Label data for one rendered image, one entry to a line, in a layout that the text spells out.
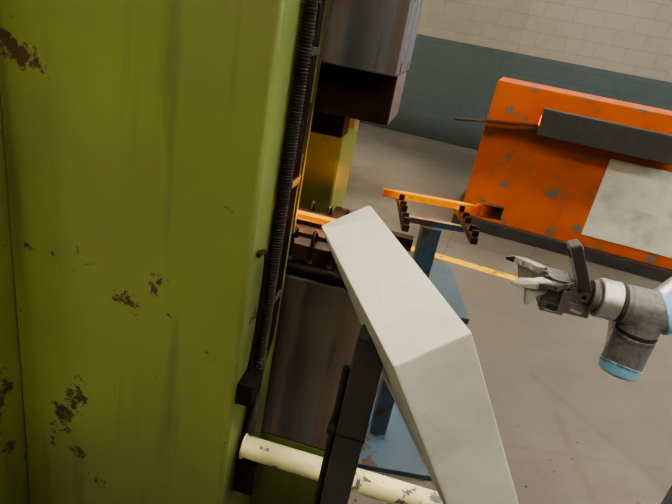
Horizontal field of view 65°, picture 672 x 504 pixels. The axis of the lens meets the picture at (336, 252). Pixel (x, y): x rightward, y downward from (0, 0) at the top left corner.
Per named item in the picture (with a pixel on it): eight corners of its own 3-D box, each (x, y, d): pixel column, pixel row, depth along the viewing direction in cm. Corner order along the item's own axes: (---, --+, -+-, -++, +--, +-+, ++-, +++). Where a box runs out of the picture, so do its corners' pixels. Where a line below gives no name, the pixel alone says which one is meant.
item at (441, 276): (449, 270, 201) (450, 266, 201) (467, 324, 165) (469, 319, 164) (372, 256, 201) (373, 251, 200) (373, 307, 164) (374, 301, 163)
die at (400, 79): (397, 114, 121) (407, 71, 118) (387, 126, 103) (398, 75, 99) (226, 77, 127) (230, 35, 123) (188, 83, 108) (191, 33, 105)
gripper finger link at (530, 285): (514, 308, 114) (545, 305, 118) (523, 284, 112) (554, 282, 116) (505, 301, 116) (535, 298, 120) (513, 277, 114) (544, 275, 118)
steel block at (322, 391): (364, 369, 165) (395, 239, 148) (340, 454, 131) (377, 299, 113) (198, 323, 172) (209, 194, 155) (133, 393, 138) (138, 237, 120)
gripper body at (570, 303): (535, 309, 119) (590, 323, 118) (548, 275, 116) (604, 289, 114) (531, 294, 126) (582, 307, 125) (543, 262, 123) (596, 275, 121)
